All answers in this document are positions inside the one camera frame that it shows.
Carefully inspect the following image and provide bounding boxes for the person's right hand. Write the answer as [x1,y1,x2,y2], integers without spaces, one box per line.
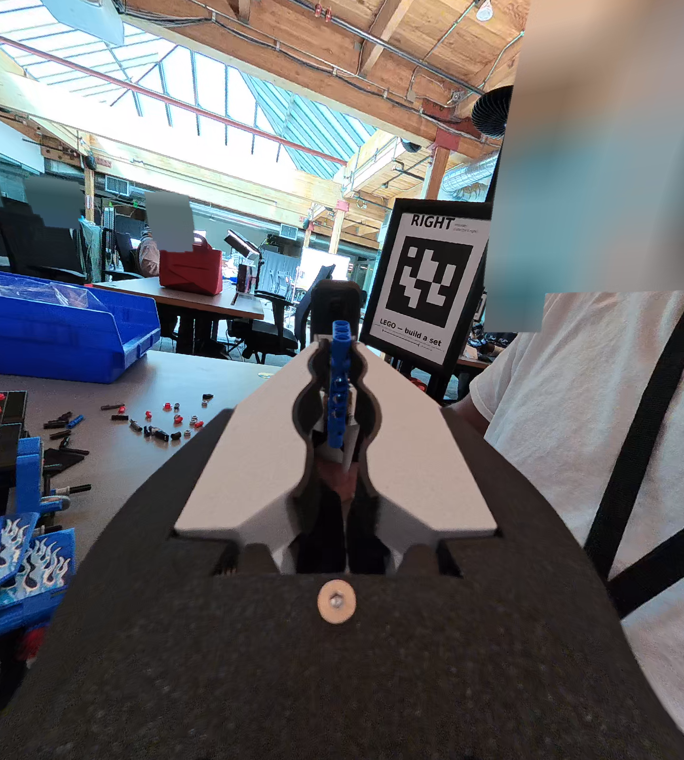
[318,463,357,513]

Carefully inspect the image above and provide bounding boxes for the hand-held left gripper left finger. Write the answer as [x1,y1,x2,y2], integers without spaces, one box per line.
[174,338,328,575]

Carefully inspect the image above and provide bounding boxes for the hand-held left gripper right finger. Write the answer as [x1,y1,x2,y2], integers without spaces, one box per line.
[348,341,501,575]

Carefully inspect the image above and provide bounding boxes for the black high-back office chair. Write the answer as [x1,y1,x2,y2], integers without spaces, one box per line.
[0,199,87,283]

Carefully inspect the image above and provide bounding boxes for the red tote bag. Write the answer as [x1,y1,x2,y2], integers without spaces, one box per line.
[159,233,224,296]

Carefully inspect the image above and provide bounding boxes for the clear plastic bag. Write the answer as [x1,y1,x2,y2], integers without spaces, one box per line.
[0,276,111,324]

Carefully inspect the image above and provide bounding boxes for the black harness strap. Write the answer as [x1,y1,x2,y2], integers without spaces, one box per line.
[582,290,684,580]
[606,505,684,618]

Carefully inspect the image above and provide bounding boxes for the blue flame lego vehicle model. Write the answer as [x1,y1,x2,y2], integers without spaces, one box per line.
[0,389,78,701]

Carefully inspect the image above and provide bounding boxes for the person in white shirt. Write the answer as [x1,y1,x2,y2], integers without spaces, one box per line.
[469,291,684,760]

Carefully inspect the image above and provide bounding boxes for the scattered small lego pieces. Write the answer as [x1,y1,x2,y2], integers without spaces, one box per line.
[42,392,215,452]

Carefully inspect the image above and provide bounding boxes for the person's right forearm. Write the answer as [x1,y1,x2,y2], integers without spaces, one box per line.
[440,397,491,440]

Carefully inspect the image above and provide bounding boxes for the wooden office desk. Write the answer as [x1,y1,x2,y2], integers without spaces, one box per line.
[93,276,266,321]

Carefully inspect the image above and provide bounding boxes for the blue lego beam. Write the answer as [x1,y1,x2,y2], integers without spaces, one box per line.
[327,321,355,449]

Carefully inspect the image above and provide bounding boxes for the white board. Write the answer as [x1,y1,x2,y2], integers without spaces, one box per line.
[299,248,352,283]

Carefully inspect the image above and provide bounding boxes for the red ceiling pipe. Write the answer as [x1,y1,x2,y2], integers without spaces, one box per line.
[0,27,349,166]

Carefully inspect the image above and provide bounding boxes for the black round disc on pole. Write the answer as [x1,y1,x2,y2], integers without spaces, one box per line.
[471,85,515,140]

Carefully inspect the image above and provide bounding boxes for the blue plastic bin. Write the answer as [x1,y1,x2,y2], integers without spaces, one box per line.
[0,268,162,385]

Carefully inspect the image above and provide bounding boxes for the grey air duct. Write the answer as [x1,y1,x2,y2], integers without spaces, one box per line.
[440,151,500,197]

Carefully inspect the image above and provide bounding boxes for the white hanging light panel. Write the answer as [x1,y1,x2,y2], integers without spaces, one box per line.
[39,0,126,47]

